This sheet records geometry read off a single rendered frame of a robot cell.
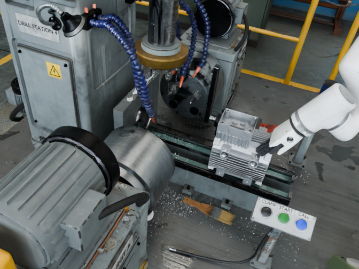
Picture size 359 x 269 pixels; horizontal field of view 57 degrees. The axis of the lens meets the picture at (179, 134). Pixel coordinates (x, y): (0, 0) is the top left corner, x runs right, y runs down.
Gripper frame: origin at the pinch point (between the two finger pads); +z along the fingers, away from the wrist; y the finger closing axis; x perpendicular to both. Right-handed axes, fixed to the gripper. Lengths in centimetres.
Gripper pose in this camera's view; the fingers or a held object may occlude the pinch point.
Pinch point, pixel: (263, 149)
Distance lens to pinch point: 114.4
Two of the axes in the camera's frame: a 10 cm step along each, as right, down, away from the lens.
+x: -7.5, -6.5, -1.3
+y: 3.7, -5.7, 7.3
